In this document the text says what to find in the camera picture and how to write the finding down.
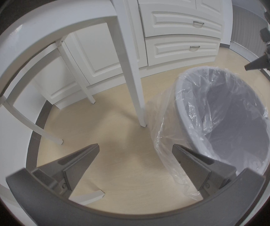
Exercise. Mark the white trash bin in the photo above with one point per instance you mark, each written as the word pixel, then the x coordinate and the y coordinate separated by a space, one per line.
pixel 231 116

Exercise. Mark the white chair dark grey cushions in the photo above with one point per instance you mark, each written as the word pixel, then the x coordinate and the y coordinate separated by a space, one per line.
pixel 55 15

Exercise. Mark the clear plastic bag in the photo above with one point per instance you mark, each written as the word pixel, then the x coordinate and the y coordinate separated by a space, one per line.
pixel 165 131

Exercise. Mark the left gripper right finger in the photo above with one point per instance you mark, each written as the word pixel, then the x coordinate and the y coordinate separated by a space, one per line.
pixel 200 171

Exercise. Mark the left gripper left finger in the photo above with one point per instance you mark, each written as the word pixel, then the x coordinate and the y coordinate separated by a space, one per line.
pixel 78 168

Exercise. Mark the grey curtain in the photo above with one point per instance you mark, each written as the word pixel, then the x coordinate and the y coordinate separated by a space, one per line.
pixel 248 29

